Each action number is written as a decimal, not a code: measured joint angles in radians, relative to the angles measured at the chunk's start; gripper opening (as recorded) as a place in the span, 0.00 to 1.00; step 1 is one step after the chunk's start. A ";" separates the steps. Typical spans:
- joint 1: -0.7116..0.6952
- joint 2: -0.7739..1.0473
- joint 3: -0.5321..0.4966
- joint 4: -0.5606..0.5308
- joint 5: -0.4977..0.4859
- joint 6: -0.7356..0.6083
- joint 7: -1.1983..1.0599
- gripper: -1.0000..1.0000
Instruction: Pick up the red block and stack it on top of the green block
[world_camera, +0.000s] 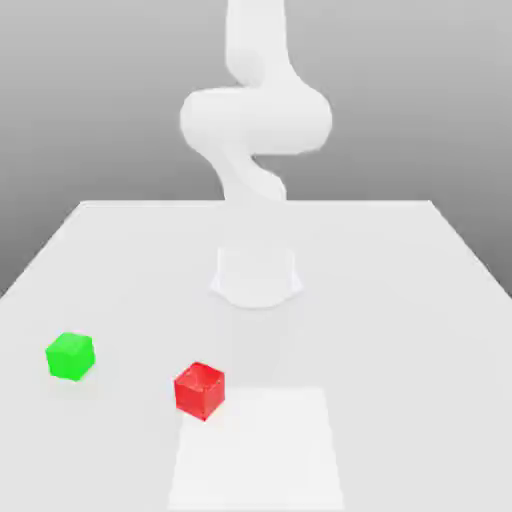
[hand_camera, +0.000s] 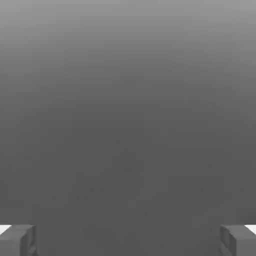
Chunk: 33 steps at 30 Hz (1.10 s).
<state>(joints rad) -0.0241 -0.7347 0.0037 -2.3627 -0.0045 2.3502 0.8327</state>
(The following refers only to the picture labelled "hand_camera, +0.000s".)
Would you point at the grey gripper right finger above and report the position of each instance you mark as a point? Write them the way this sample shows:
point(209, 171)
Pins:
point(242, 241)

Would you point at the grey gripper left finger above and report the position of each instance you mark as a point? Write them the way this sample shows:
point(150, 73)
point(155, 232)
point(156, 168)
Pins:
point(14, 240)

